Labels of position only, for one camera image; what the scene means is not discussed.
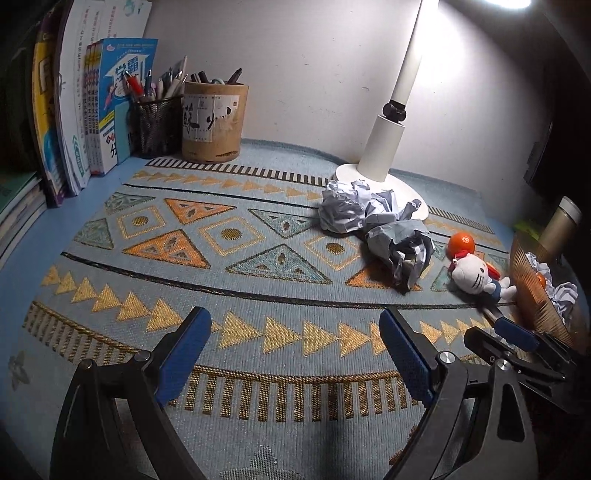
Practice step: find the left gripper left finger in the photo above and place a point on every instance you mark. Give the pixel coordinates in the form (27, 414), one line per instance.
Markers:
(88, 432)

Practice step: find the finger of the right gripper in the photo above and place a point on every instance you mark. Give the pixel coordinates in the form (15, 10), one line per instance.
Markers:
(515, 334)
(492, 313)

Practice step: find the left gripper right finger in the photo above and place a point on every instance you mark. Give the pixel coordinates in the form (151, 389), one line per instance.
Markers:
(476, 424)

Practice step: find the amber glass bowl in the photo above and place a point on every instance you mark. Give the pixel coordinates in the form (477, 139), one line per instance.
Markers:
(535, 307)

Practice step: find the Hello Kitty plush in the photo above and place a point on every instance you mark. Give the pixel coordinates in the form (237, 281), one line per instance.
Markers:
(476, 277)

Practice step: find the crumpled paper in bowl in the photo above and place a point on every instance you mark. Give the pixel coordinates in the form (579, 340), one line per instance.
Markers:
(563, 296)

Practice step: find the rear orange mandarin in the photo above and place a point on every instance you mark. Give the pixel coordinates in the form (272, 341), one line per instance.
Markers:
(460, 242)

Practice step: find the green object behind bowl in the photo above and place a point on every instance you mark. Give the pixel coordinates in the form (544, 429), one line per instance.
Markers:
(531, 228)

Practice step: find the crumpled lined paper ball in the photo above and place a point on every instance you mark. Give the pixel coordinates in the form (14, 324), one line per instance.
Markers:
(405, 246)

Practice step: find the beige thermos bottle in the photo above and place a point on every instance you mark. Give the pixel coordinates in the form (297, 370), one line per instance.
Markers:
(559, 230)

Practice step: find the white crumpled paper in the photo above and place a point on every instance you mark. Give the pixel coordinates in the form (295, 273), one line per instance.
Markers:
(393, 205)

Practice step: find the crumpled paper ball left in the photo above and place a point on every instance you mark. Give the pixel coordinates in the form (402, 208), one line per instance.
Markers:
(344, 205)

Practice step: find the patterned blue table mat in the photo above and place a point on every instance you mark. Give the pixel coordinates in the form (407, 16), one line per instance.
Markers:
(294, 381)

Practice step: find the white desk lamp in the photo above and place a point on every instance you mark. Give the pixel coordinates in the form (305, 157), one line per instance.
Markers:
(463, 108)

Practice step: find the stack of flat books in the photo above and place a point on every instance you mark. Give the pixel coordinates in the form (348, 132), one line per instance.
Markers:
(22, 202)

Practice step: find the black mesh pen holder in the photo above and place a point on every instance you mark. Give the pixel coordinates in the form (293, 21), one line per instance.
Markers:
(156, 127)

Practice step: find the cardboard pen holder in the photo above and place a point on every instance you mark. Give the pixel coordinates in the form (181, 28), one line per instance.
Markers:
(212, 121)

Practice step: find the blue workbook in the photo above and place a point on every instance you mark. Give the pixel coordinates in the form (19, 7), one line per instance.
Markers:
(108, 63)

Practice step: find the yellow purple book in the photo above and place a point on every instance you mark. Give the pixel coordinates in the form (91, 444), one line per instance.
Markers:
(43, 107)

